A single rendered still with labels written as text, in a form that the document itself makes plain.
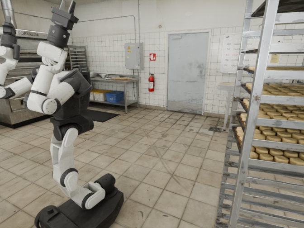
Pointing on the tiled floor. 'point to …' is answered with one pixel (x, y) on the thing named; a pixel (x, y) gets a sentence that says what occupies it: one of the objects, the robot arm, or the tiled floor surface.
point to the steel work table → (124, 87)
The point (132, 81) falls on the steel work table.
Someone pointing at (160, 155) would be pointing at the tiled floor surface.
